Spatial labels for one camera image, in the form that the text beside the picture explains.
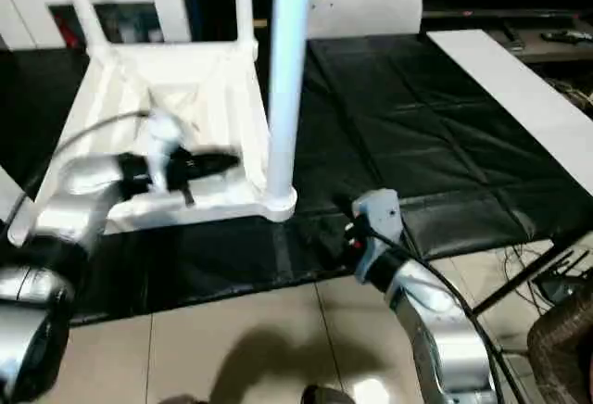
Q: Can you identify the white plastic table top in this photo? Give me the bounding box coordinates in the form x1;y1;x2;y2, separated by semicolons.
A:
7;41;299;247

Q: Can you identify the black floor rod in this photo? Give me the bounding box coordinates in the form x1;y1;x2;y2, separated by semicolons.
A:
471;233;593;317

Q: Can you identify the flat white board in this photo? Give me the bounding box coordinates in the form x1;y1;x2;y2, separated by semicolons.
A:
426;29;593;194

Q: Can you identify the white cabinet with glass doors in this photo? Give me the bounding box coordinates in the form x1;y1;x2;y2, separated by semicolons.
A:
0;0;191;50

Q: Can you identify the dark grey bag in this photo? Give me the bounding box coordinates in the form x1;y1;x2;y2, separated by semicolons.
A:
526;285;593;404

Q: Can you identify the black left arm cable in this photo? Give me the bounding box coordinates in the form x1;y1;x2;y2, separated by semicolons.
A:
51;110;154;178

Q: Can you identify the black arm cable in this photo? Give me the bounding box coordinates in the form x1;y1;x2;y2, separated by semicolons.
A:
357;223;506;404
51;110;154;178

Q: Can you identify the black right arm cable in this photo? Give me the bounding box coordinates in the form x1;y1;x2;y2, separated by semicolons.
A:
357;223;506;404

